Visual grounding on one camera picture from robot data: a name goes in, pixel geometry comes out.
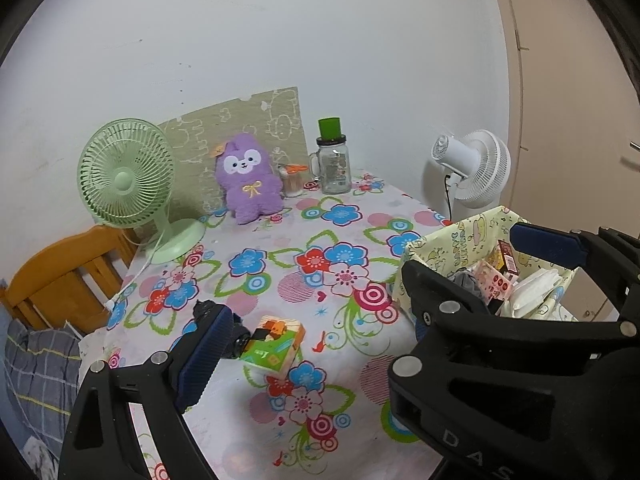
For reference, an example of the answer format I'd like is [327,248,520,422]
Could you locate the pink wet wipes pack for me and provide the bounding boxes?
[472,260,513,304]

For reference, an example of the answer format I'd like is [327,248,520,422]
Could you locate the green orange tissue pack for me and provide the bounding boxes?
[239,315,306,378]

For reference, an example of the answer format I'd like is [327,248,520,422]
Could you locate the white folded tissues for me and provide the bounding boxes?
[498,269,574,322]

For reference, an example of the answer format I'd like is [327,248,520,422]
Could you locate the grey plaid bedding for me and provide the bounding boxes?
[1,312,81,460]

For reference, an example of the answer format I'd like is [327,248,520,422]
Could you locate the red snack packet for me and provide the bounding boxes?
[497,240,520,275]

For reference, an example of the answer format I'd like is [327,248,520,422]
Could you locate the yellow cartoon storage box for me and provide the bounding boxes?
[400,206,576,322]

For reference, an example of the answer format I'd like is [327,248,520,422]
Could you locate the beige door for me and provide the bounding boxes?
[484,0,640,321]

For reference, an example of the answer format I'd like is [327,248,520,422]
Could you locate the white standing fan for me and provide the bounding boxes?
[432,129,511,220]

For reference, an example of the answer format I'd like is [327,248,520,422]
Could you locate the wooden bed headboard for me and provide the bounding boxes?
[1,226,139,334]

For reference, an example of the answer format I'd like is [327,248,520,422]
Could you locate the floral tablecloth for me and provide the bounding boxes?
[80,174,448,479]

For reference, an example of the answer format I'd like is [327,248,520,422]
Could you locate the green desk fan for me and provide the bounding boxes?
[77,118,205,264]

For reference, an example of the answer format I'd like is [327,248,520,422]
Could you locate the glass mason jar mug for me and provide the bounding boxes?
[309,117,352,195]

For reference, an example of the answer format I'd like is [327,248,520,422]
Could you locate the cotton swab container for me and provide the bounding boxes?
[278,164,308,197]

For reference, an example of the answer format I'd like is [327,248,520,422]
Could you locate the purple plush toy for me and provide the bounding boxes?
[215,132,284,226]

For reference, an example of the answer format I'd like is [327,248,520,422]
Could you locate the white fan power cable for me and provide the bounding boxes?
[105,224,177,314]

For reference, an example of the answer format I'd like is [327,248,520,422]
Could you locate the green cartoon wall mat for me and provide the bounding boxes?
[160,87,308,220]

